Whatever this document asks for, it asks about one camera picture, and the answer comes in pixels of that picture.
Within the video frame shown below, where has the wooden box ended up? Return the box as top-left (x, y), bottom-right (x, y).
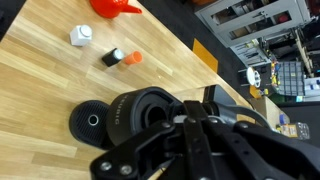
top-left (249, 95), bottom-right (292, 134)

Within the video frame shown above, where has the grey parts organizer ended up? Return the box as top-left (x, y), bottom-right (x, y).
top-left (275, 60), bottom-right (307, 98)

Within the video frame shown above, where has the small black orange object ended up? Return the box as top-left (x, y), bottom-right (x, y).
top-left (101, 47), bottom-right (125, 68)

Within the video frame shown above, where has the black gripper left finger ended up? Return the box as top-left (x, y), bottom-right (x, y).
top-left (89, 121), bottom-right (188, 180)

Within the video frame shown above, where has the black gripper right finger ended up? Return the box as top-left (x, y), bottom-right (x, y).
top-left (183, 99), bottom-right (320, 180)

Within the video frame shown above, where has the grey cabinet with glass doors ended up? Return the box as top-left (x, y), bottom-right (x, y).
top-left (194, 0), bottom-right (316, 49)

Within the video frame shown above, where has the red plastic watering can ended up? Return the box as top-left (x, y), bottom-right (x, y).
top-left (89, 0), bottom-right (143, 19)

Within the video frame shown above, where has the small orange cup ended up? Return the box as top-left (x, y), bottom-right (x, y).
top-left (123, 50), bottom-right (144, 66)

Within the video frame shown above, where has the black Keurig coffee machine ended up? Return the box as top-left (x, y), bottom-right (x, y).
top-left (68, 84), bottom-right (274, 151)

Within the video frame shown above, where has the orange floor mat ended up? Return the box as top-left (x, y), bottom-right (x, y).
top-left (192, 37), bottom-right (220, 74)

